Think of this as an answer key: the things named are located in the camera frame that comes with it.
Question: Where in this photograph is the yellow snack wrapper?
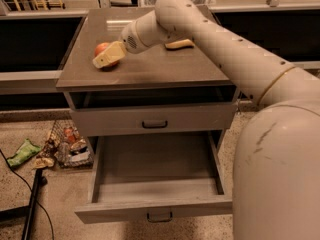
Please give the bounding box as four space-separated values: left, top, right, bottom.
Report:
34 157 55 169

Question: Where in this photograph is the black cable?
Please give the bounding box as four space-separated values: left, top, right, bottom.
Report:
0 149 55 240

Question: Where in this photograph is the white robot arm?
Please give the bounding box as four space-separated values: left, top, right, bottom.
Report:
93 0 320 240

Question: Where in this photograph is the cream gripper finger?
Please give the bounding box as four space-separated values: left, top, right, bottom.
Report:
105 41 126 62

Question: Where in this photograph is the green snack bag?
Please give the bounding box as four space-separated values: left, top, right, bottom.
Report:
7 139 41 168

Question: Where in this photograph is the grey drawer cabinet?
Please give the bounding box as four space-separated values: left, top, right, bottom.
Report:
55 5 248 152

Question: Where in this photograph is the yellow sponge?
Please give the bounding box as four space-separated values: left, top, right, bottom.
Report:
165 39 194 50

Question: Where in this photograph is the red apple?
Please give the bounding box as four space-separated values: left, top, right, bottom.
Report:
93 42 119 68

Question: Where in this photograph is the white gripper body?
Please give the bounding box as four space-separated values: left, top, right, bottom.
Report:
119 11 174 54

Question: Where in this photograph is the black stand leg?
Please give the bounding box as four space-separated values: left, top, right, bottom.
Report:
0 169 47 240

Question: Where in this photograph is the open grey lower drawer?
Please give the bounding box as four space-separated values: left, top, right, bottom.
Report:
75 131 232 224

